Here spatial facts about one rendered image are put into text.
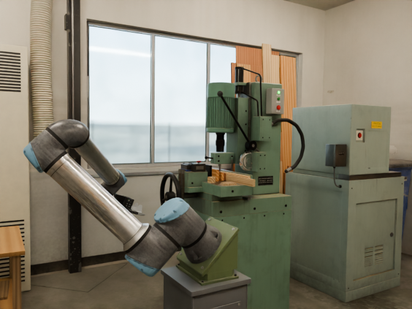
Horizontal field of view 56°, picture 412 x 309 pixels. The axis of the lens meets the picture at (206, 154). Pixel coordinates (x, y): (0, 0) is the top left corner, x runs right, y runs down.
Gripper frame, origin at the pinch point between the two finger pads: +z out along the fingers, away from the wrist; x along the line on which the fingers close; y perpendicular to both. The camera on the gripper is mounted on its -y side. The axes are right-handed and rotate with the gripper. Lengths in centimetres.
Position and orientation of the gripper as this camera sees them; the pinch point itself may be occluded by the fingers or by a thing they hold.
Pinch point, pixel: (141, 214)
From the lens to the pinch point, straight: 237.1
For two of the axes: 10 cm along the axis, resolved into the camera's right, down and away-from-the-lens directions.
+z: 8.2, 3.3, 4.6
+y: 3.2, -9.4, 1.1
